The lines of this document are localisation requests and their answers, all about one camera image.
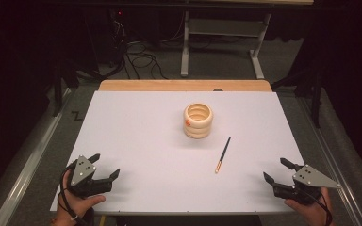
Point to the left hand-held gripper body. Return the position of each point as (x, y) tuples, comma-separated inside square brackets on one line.
[(85, 185)]

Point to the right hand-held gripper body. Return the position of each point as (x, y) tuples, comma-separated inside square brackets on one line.
[(308, 179)]

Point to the black and orange chopstick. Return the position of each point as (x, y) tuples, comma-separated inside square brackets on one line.
[(223, 155)]

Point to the cream ringed holder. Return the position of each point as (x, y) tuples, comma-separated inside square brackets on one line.
[(198, 128)]

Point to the person's left hand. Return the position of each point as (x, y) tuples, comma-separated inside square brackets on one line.
[(75, 205)]

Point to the person's right hand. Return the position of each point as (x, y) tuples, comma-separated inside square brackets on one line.
[(314, 213)]

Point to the black stand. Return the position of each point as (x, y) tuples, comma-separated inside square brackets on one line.
[(57, 91), (316, 100)]

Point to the metal floor rail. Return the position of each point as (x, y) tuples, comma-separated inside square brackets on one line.
[(336, 163), (28, 166)]

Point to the white metal desk frame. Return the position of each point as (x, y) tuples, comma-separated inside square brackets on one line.
[(185, 47)]

